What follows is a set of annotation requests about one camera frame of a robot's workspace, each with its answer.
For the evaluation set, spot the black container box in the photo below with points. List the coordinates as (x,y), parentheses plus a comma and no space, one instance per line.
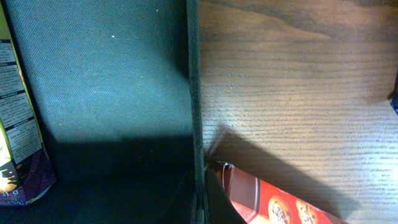
(110,85)

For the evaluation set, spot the red Hello Panda box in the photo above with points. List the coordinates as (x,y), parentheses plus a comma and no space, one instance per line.
(257,201)

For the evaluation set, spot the green Pretz snack box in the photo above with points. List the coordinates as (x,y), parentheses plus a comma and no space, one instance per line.
(26,171)

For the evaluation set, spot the blue Dairy Milk bar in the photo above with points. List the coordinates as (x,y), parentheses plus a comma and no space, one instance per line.
(394,96)

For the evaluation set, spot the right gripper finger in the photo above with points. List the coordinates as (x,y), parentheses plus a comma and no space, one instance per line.
(220,208)

